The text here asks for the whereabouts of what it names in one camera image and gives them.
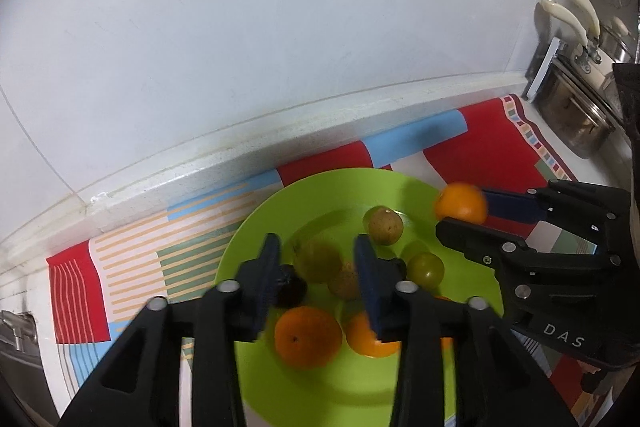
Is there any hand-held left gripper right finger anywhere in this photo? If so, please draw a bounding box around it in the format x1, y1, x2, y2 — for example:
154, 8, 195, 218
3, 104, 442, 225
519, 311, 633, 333
352, 234, 576, 427

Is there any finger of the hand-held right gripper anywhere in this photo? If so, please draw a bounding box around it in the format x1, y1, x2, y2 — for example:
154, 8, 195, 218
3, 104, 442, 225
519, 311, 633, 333
479, 179, 632, 253
435, 217, 621, 303

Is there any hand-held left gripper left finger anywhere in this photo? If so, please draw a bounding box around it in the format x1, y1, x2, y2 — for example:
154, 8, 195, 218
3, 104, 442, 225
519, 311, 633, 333
59, 233, 283, 427

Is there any brown small fruit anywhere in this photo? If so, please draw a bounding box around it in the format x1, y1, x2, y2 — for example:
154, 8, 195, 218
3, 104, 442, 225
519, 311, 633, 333
327, 263, 362, 300

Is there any dark plum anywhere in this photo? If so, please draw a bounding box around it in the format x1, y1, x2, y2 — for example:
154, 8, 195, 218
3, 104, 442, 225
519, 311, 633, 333
274, 264, 307, 308

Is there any medium orange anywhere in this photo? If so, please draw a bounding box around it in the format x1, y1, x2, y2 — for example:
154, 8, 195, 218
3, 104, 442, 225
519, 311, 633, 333
433, 182, 488, 224

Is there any yellow-green small fruit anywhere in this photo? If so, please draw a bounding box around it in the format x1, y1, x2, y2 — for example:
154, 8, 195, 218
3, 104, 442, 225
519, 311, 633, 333
294, 241, 343, 283

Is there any yellowish small fruit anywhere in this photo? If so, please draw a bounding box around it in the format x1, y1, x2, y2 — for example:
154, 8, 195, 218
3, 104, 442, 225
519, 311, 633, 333
363, 206, 404, 245

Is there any green small fruit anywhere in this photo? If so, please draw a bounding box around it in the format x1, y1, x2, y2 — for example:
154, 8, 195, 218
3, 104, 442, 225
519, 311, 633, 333
406, 253, 446, 289

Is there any large orange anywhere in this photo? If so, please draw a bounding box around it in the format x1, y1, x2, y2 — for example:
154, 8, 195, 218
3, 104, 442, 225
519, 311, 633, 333
274, 306, 343, 369

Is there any green plate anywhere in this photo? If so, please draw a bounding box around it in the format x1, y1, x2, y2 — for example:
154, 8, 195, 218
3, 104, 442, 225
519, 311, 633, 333
214, 168, 507, 427

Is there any small orange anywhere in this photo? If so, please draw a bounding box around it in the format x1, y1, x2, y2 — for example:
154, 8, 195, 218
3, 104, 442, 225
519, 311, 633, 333
346, 311, 403, 358

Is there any colourful patterned table mat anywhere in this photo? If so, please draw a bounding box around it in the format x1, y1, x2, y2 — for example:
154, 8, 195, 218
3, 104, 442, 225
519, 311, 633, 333
46, 94, 640, 427

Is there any large steel pot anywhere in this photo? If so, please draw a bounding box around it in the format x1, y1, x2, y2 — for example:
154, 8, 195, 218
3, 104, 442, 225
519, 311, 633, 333
537, 57, 618, 158

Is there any white-edged board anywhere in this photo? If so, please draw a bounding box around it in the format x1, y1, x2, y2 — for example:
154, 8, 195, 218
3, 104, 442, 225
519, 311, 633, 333
522, 38, 568, 102

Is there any stacked steel pot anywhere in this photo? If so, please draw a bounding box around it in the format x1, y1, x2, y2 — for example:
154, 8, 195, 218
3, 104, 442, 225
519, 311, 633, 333
597, 24, 640, 64

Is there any steel sink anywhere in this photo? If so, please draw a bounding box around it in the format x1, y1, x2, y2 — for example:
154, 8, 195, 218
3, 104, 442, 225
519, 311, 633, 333
0, 309, 38, 358

